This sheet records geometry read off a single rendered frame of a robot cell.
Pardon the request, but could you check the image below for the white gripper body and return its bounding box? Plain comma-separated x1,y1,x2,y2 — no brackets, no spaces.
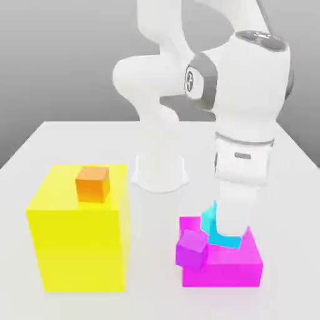
216,179,260,238

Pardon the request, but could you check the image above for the small cyan cube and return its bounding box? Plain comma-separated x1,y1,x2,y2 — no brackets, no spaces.
201,199,243,250

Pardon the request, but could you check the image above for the small purple cube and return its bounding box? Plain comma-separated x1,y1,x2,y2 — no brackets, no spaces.
175,229,209,273

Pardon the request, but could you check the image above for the small orange cube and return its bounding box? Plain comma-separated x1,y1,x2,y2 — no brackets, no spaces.
74,166,111,204

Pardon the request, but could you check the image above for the large magenta box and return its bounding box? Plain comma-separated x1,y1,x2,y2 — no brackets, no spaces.
179,216,264,288

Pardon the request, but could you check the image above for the large yellow box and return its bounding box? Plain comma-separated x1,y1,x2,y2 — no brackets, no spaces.
25,164,131,293

